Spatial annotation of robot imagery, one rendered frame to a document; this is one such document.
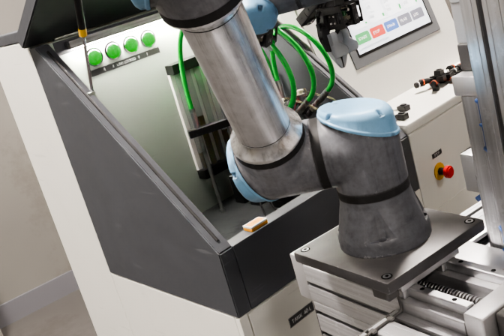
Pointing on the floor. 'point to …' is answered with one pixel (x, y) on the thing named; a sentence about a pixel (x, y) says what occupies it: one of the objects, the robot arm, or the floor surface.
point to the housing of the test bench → (61, 185)
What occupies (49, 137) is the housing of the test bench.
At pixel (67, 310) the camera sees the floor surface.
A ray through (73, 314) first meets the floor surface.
